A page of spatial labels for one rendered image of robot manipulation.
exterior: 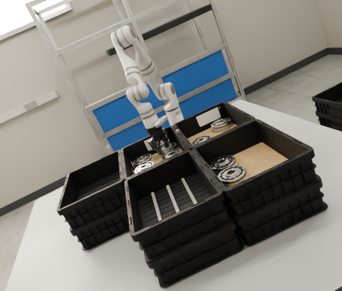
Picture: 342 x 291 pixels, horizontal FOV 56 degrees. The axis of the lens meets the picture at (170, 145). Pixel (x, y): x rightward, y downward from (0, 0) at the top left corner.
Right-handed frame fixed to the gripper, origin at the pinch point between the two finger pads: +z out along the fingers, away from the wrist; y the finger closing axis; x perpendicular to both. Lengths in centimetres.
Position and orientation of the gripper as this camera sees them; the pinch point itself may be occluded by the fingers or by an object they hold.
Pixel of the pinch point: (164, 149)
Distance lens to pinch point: 158.9
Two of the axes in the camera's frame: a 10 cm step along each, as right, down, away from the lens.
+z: 3.9, 8.5, 3.7
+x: 7.7, -0.8, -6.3
